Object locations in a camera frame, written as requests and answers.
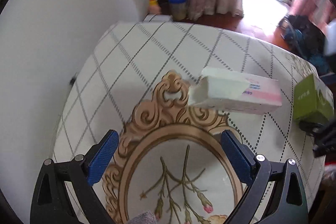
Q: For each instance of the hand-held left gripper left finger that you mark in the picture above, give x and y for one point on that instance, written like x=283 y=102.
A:
x=102 y=161

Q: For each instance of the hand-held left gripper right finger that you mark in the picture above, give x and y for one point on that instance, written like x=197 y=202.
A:
x=236 y=158

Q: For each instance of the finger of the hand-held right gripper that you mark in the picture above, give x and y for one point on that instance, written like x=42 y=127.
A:
x=312 y=127
x=326 y=144

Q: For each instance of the green box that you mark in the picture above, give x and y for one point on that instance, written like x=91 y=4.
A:
x=311 y=99

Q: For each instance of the pink white box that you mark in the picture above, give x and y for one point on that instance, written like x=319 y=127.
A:
x=236 y=94

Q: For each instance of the black charger plug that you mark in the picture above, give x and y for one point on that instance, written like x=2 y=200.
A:
x=72 y=81

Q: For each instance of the checked floral tablecloth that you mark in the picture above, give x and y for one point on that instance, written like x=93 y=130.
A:
x=136 y=61

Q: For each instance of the white flat box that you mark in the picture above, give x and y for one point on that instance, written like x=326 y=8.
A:
x=157 y=18

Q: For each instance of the jar with blue lid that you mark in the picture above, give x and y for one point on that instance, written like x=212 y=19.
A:
x=177 y=7

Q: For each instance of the yellow bottle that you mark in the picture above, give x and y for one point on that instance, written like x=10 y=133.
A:
x=154 y=6

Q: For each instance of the black box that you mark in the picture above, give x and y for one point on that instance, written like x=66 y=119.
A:
x=164 y=5

